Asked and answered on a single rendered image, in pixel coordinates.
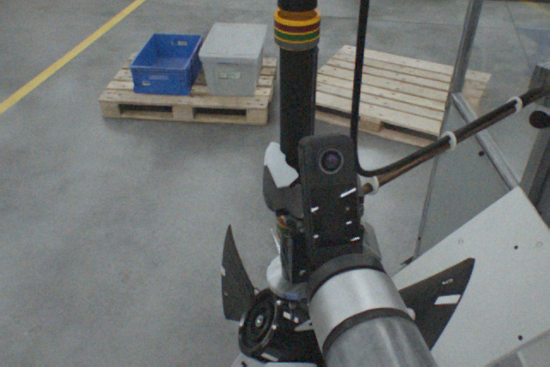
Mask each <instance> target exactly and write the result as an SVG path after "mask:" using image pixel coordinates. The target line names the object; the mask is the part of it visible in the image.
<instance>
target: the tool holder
mask: <svg viewBox="0 0 550 367"><path fill-rule="evenodd" d="M268 266H269V267H268V268H267V273H266V279H267V284H268V286H269V288H270V290H271V291H272V292H273V293H274V294H275V295H277V296H278V297H281V298H283V299H287V300H300V299H304V298H306V297H307V296H306V287H307V284H308V283H301V284H293V285H291V282H290V281H288V280H286V279H284V278H283V276H282V274H281V263H280V256H279V257H277V259H275V260H274V261H273V262H272V263H270V264H269V265H268Z"/></svg>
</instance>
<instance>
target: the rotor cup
mask: <svg viewBox="0 0 550 367"><path fill-rule="evenodd" d="M284 312H285V313H287V314H289V315H290V307H289V300H287V299H283V298H281V297H278V296H277V295H275V294H274V293H273V292H272V291H271V290H270V288H265V289H264V290H262V291H260V292H258V293H257V294H256V295H255V296H254V297H253V299H252V300H251V301H250V302H249V304H248V306H247V308H246V310H245V312H244V315H243V317H242V318H241V321H240V324H239V328H238V335H237V341H238V346H239V349H240V352H241V353H242V354H243V355H244V356H245V357H247V358H250V359H252V360H254V361H256V362H258V363H261V364H263V365H266V364H268V363H310V364H315V365H316V366H317V367H327V366H326V362H325V360H324V359H323V357H322V354H321V348H320V345H319V342H318V339H317V337H316V334H315V333H311V334H308V335H305V336H302V337H299V338H296V339H295V338H294V336H296V335H298V334H299V333H301V332H303V331H305V330H302V331H295V330H294V329H295V328H296V327H297V326H299V325H301V324H303V323H304V322H306V321H309V320H311V319H310V316H309V306H308V305H307V304H305V303H302V302H300V301H298V300H296V309H295V317H296V318H297V319H298V323H296V322H294V321H291V320H290V319H288V318H286V317H284ZM259 315H263V317H264V319H263V322H262V324H261V325H260V326H259V327H256V326H255V321H256V319H257V317H258V316H259ZM262 353H266V355H269V356H271V357H273V358H276V359H278V361H277V362H274V361H271V360H270V359H268V358H264V357H262V356H261V355H262Z"/></svg>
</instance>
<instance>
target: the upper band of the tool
mask: <svg viewBox="0 0 550 367"><path fill-rule="evenodd" d="M289 15H292V16H293V17H291V16H289ZM302 15H305V16H303V17H300V16H302ZM285 16H286V18H285ZM308 16H309V17H308ZM281 17H283V18H281ZM311 17H313V18H311ZM274 19H275V20H276V21H277V22H280V23H282V24H285V25H290V26H306V25H310V24H314V23H316V22H318V21H319V20H320V19H321V12H320V11H319V10H318V9H314V10H311V11H307V12H289V11H284V10H282V9H277V10H275V11H274ZM276 29H277V28H276ZM318 29H319V28H317V29H316V30H314V31H311V32H307V33H288V32H284V31H281V30H279V29H277V30H278V31H280V32H282V33H286V34H310V33H313V32H315V31H317V30H318ZM274 35H275V34H274ZM319 36H320V35H319ZM319 36H318V37H319ZM275 37H276V38H278V39H279V40H282V39H280V38H279V37H277V36H276V35H275ZM318 37H316V38H315V39H312V40H316V39H317V38H318ZM312 40H306V41H288V40H282V41H286V42H291V43H303V42H309V41H312Z"/></svg>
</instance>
